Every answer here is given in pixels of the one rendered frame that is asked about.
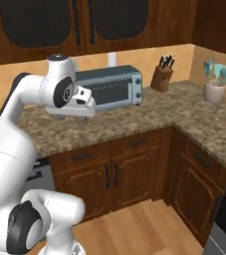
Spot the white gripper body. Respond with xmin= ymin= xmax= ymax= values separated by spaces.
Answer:
xmin=45 ymin=95 xmax=99 ymax=120

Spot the silver toaster oven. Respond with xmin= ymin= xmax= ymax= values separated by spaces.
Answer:
xmin=75 ymin=65 xmax=144 ymax=113

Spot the dark wood drawer front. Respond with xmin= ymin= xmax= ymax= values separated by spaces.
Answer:
xmin=49 ymin=144 xmax=112 ymax=166
xmin=109 ymin=129 xmax=162 ymax=152
xmin=183 ymin=138 xmax=226 ymax=183

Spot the silver dishwasher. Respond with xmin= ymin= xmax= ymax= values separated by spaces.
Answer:
xmin=20 ymin=157 xmax=57 ymax=200

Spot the wooden knife block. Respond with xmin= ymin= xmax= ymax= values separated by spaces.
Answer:
xmin=149 ymin=65 xmax=174 ymax=94

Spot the dark wood glass cupboard door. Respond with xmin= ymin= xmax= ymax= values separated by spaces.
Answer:
xmin=82 ymin=0 xmax=157 ymax=55
xmin=0 ymin=0 xmax=86 ymax=66

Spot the white utensil pot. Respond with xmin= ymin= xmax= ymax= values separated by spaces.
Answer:
xmin=202 ymin=82 xmax=226 ymax=105

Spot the teal spatula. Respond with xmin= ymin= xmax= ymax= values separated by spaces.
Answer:
xmin=203 ymin=58 xmax=216 ymax=86

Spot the teal spoon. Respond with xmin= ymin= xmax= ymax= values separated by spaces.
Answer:
xmin=217 ymin=63 xmax=226 ymax=88

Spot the dark wood corner cupboard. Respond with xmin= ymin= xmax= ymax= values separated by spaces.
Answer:
xmin=191 ymin=0 xmax=226 ymax=58

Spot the black drawer handle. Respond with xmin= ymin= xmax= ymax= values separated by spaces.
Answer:
xmin=192 ymin=151 xmax=212 ymax=170
xmin=71 ymin=151 xmax=94 ymax=161
xmin=127 ymin=136 xmax=148 ymax=147

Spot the black cupboard door handle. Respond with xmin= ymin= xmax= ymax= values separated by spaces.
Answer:
xmin=87 ymin=0 xmax=97 ymax=46
xmin=113 ymin=161 xmax=120 ymax=187
xmin=103 ymin=163 xmax=111 ymax=190
xmin=71 ymin=0 xmax=82 ymax=47
xmin=210 ymin=196 xmax=222 ymax=224

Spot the white wall socket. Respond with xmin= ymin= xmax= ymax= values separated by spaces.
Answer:
xmin=108 ymin=52 xmax=118 ymax=68

